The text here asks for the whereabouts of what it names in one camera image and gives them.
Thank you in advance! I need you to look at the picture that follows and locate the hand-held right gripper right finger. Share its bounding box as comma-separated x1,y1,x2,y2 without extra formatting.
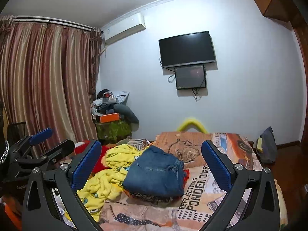
201,140,282,231

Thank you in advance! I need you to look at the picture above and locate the orange plastic object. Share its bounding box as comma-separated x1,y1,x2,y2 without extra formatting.
0,197,22,229

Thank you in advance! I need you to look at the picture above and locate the red white patterned garment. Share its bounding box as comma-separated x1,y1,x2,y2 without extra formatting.
183,169,191,187

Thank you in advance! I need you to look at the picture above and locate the black wall television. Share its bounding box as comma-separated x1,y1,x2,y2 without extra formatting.
158,31,216,69

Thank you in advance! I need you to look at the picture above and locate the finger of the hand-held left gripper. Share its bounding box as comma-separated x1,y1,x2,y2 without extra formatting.
20,128,53,147
36,140,75,164

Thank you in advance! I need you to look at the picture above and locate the grey neck pillow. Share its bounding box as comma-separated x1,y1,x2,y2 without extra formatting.
113,104,139,124

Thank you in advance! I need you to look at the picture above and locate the navy polka dot garment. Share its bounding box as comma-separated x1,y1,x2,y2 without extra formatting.
124,190,178,203

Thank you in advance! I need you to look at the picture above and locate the printed bedsheet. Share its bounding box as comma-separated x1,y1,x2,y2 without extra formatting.
53,131,287,231

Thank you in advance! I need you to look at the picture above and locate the curtain rail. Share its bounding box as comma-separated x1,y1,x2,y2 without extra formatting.
13,16,93,32

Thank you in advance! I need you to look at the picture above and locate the blue denim jacket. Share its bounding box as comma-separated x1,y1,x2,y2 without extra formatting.
123,146,185,197

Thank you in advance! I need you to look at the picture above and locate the green cloth covered table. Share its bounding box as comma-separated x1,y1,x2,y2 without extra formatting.
95,120,133,141

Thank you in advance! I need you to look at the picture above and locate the white air conditioner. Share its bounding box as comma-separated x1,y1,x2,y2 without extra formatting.
102,13,146,46

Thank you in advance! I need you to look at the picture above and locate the red plush cloth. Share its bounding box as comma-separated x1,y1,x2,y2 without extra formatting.
73,146,109,174

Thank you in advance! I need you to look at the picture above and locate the yellow fleece blanket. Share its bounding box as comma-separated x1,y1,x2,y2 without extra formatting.
77,144,145,216

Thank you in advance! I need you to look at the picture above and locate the black mesh basket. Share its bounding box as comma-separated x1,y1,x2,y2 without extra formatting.
7,122,26,140

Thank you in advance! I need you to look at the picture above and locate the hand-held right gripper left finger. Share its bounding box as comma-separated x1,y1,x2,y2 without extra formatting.
22,140,104,231

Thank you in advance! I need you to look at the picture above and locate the black white braided cord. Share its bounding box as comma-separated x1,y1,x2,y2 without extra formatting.
0,140,9,166

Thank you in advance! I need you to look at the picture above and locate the striped brown curtain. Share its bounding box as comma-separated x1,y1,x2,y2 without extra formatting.
0,14,105,159

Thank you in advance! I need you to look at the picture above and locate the pile of clutter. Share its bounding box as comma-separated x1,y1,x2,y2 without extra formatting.
91,89,130,123

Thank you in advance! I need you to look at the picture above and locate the orange box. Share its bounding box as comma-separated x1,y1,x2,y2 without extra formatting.
100,113,120,124

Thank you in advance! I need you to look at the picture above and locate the small wall monitor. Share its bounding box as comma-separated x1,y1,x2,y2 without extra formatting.
174,64,207,90

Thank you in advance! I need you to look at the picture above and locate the yellow foam tube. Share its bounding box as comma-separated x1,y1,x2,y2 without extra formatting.
177,117,208,133

